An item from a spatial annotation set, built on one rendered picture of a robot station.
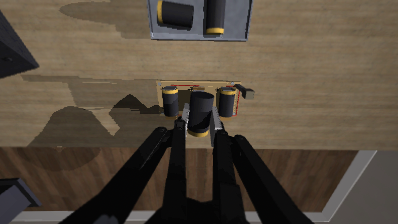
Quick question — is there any black battery with gold top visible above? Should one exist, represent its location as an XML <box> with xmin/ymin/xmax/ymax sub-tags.
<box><xmin>162</xmin><ymin>88</ymin><xmax>179</xmax><ymax>117</ymax></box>
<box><xmin>157</xmin><ymin>0</ymin><xmax>194</xmax><ymax>28</ymax></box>
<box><xmin>218</xmin><ymin>89</ymin><xmax>236</xmax><ymax>118</ymax></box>
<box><xmin>187</xmin><ymin>91</ymin><xmax>214</xmax><ymax>137</ymax></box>
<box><xmin>206</xmin><ymin>0</ymin><xmax>226</xmax><ymax>35</ymax></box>

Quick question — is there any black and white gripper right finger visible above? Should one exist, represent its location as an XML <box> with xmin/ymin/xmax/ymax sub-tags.
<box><xmin>209</xmin><ymin>106</ymin><xmax>314</xmax><ymax>224</ymax></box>

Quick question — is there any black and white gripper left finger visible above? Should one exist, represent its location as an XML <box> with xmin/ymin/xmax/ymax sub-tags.
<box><xmin>58</xmin><ymin>103</ymin><xmax>190</xmax><ymax>224</ymax></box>

